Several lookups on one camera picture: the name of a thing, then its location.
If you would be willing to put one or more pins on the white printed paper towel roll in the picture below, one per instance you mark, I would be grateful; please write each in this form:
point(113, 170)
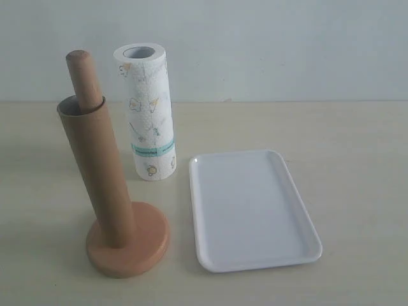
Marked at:
point(143, 74)

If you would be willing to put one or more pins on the wooden paper towel holder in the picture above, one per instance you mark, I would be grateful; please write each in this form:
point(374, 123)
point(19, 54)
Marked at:
point(151, 235)

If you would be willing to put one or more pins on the white rectangular plastic tray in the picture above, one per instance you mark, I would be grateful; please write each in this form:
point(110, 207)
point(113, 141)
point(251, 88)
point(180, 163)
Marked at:
point(248, 213)

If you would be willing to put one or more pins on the brown cardboard tube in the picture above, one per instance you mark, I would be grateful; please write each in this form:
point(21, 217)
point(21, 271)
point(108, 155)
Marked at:
point(93, 143)

